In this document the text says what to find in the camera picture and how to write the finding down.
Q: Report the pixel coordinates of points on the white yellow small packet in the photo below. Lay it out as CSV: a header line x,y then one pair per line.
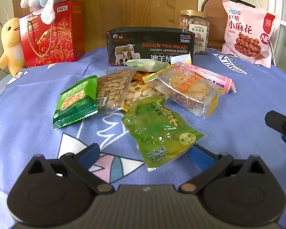
x,y
183,59

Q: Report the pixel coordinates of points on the clear nut jar gold lid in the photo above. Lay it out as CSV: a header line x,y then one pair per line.
x,y
197,28

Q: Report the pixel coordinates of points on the pink snack packet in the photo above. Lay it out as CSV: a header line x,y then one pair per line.
x,y
219,78

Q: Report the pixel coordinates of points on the pale green snack packet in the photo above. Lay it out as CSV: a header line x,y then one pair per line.
x,y
145,64

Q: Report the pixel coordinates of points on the orange snack packet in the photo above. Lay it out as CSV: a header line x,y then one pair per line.
x,y
139,75

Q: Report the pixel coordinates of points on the black sheep-print box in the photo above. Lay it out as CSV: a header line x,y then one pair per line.
x,y
157,40

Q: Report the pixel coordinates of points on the green cracker packet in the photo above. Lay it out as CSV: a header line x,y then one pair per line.
x,y
71,102

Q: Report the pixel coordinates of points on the translucent green snack packet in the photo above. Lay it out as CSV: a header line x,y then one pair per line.
x,y
157,128

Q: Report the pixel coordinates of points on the clear peanut bag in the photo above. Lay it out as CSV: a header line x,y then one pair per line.
x,y
112,88

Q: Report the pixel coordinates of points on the red gift bag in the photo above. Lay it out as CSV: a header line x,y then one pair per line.
x,y
62,40

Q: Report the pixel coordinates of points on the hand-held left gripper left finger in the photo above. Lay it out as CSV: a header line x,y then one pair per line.
x,y
89,153

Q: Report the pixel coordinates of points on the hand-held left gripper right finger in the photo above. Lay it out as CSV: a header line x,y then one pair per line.
x,y
200,155

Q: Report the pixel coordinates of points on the large pink snack bag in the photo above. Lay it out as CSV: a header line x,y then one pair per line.
x,y
247,28

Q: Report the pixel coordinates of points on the blue printed tablecloth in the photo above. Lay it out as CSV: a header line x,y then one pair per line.
x,y
38,112

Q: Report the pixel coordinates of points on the clear broad bean bag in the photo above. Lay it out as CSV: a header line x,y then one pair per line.
x,y
143,94

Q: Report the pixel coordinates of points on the wood grain board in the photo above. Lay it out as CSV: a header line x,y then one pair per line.
x,y
121,4

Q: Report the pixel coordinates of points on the yellow-edged clear snack packet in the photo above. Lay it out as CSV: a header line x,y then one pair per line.
x,y
188,88

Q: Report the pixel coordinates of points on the yellow duck plush toy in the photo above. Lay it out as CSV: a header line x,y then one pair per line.
x,y
10,43

